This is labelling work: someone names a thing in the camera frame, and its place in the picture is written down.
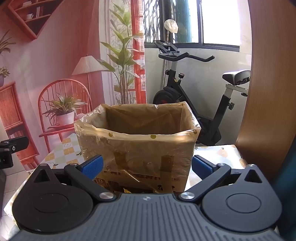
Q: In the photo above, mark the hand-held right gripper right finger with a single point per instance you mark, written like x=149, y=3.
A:
x=201, y=166

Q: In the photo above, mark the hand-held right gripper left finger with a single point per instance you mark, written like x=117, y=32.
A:
x=93, y=165

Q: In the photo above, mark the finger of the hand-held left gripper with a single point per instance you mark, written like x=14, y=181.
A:
x=19, y=141

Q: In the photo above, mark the yellow snack packet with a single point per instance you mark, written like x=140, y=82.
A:
x=126, y=191

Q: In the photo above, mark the brown cardboard box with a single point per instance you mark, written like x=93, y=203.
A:
x=138, y=183

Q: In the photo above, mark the black exercise bike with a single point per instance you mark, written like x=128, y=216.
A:
x=180, y=92

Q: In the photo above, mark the dark teal panel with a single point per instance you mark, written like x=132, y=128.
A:
x=285, y=197

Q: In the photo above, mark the printed room backdrop cloth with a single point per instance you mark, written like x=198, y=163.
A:
x=57, y=58

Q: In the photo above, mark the wooden door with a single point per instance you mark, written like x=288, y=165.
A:
x=266, y=92

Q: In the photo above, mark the white cloth covered pole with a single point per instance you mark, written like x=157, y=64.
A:
x=171, y=26

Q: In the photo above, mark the dark framed window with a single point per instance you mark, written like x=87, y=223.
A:
x=219, y=20

